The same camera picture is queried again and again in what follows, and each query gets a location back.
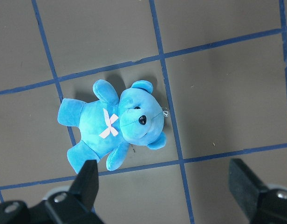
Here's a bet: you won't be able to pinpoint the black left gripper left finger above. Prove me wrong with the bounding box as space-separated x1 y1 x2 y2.
45 160 99 224

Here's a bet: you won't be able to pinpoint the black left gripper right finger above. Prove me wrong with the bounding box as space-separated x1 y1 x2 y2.
228 158 287 224

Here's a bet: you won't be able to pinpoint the blue teddy bear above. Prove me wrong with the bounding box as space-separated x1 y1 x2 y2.
57 79 166 173

